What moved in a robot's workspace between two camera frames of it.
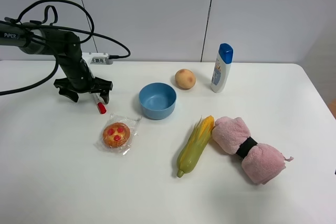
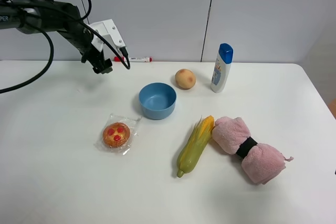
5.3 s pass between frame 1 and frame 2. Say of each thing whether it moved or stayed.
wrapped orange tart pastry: stayed
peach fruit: stayed
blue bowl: stayed
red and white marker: moved
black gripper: moved
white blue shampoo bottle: stayed
